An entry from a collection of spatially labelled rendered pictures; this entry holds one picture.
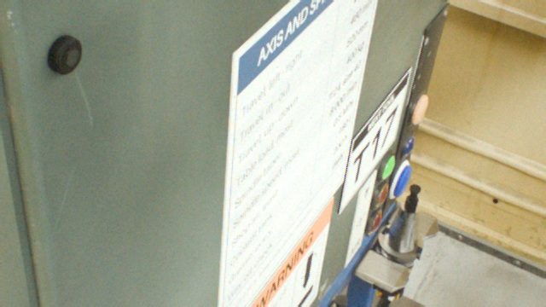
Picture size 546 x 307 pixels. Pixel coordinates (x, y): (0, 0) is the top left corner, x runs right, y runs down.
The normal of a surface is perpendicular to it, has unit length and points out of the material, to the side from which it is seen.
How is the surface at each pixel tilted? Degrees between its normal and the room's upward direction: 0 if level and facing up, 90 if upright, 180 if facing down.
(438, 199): 90
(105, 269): 90
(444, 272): 24
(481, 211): 90
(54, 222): 90
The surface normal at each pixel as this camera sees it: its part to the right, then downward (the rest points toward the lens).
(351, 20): 0.87, 0.39
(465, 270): -0.12, -0.44
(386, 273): 0.09, -0.73
